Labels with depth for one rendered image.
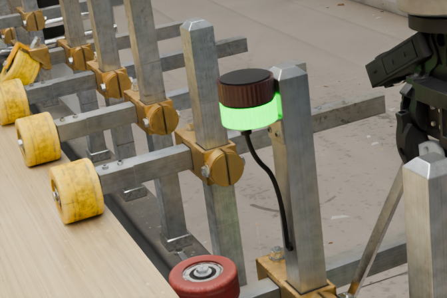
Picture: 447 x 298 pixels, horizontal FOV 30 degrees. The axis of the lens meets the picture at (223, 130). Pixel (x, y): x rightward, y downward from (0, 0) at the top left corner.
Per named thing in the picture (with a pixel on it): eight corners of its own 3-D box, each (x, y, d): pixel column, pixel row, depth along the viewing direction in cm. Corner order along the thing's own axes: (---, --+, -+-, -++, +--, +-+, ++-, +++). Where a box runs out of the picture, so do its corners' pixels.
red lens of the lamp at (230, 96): (259, 84, 92) (257, 64, 91) (285, 97, 86) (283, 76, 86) (209, 97, 89) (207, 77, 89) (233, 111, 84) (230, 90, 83)
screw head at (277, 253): (281, 251, 106) (280, 243, 105) (289, 257, 104) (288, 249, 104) (266, 256, 105) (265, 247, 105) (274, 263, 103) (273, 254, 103)
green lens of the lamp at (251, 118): (262, 105, 92) (260, 86, 92) (287, 120, 87) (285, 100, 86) (213, 118, 90) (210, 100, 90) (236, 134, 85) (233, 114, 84)
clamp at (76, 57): (84, 55, 192) (80, 34, 191) (100, 67, 181) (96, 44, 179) (58, 61, 190) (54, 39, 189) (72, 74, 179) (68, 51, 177)
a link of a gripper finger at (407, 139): (408, 187, 79) (403, 99, 76) (398, 181, 80) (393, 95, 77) (448, 173, 80) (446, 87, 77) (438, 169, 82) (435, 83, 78)
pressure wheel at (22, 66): (18, 88, 187) (36, 56, 187) (26, 96, 180) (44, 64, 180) (-6, 76, 185) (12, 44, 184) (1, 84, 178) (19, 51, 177)
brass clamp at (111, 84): (116, 79, 171) (112, 55, 169) (136, 94, 159) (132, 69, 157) (86, 86, 169) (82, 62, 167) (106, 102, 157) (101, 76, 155)
